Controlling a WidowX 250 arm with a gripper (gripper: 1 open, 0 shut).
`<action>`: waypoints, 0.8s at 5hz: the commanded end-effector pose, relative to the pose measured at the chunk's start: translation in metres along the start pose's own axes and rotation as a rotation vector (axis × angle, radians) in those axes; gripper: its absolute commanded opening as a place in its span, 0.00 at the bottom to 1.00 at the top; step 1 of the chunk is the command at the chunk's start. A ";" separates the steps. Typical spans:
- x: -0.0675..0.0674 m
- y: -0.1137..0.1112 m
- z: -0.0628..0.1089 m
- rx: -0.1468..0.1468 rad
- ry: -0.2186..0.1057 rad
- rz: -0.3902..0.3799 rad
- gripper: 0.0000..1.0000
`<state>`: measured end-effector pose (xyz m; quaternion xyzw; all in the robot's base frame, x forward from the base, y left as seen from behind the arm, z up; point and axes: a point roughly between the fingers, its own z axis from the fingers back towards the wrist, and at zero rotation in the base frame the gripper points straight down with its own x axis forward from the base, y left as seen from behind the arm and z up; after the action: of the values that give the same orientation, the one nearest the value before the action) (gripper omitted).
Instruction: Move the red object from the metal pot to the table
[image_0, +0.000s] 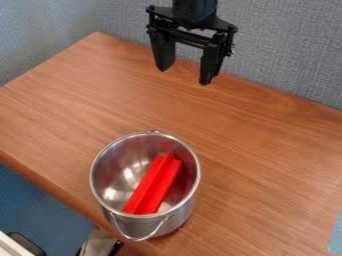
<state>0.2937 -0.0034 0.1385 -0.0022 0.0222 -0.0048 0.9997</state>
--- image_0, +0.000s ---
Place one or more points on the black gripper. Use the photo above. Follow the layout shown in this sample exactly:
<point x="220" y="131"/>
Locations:
<point x="193" y="14"/>

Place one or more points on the metal pot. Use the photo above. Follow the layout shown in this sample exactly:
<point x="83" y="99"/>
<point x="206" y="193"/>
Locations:
<point x="117" y="171"/>

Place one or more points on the red plastic block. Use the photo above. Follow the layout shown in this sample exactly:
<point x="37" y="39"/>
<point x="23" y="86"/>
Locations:
<point x="154" y="186"/>

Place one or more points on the white box corner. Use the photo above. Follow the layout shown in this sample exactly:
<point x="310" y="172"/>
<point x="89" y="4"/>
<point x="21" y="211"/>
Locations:
<point x="10" y="248"/>

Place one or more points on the grey metal table bracket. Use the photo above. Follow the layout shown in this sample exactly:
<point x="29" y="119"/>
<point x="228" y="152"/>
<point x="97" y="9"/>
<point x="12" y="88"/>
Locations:
<point x="101" y="244"/>

